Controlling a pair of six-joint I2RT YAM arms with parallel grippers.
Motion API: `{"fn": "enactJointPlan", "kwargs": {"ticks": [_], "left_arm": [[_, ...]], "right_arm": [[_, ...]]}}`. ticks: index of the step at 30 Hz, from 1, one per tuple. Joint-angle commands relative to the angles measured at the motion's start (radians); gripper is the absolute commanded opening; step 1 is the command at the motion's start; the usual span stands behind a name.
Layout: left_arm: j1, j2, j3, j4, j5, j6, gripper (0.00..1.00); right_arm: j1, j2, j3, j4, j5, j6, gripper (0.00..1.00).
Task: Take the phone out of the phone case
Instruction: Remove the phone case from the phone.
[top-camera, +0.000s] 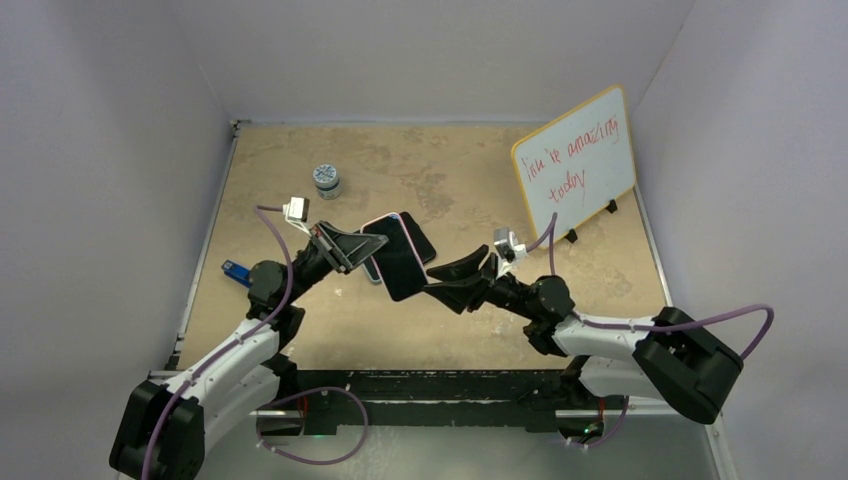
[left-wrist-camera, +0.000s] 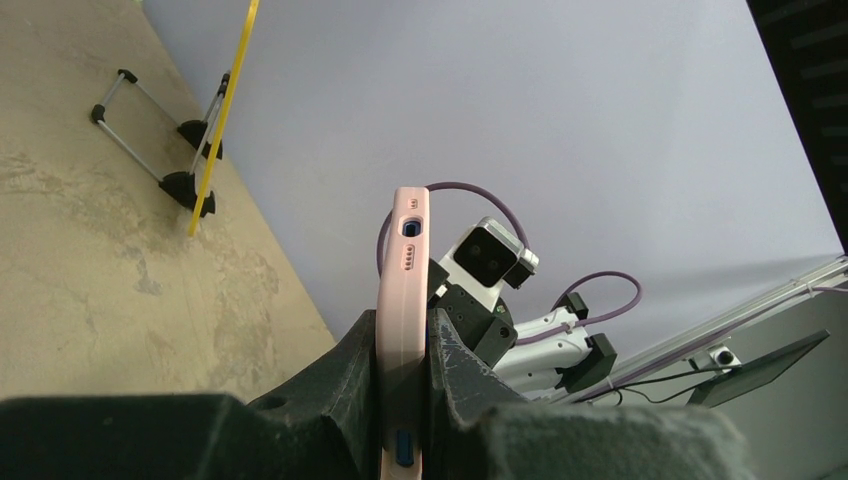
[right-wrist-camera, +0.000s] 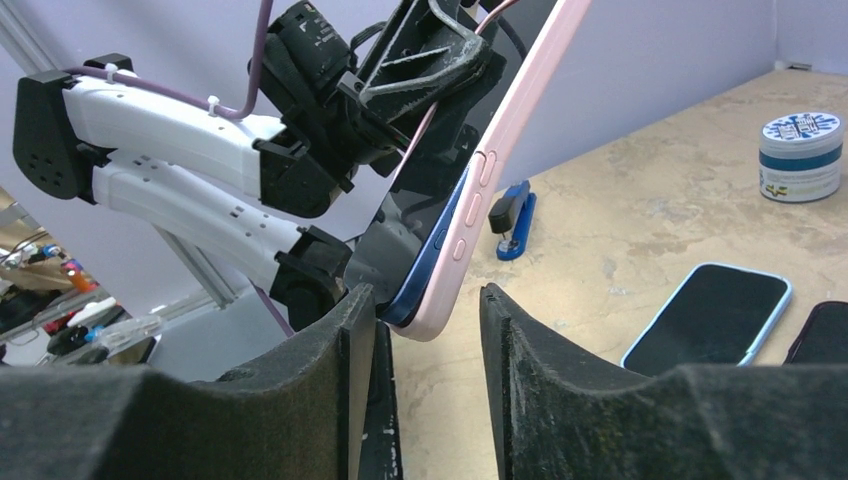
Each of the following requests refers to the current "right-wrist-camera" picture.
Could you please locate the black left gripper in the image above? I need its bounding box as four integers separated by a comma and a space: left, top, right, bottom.
338, 1, 506, 177

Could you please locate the pink phone case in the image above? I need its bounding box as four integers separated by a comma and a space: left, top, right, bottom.
392, 0, 591, 342

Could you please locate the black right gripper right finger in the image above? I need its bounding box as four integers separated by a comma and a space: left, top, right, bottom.
480, 283, 847, 479

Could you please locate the blue black stapler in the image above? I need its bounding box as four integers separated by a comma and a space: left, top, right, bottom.
488, 180, 537, 261

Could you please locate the white blue lidded jar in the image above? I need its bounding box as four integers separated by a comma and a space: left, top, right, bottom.
758, 111, 846, 203

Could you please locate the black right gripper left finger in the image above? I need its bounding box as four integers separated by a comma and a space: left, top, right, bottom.
1, 284, 401, 479

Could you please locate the phone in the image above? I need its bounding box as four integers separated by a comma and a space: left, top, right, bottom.
619, 262, 793, 377
783, 300, 847, 365

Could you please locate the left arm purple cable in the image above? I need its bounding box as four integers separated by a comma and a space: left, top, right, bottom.
62, 0, 276, 122

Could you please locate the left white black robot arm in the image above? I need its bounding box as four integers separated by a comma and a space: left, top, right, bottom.
12, 1, 502, 327

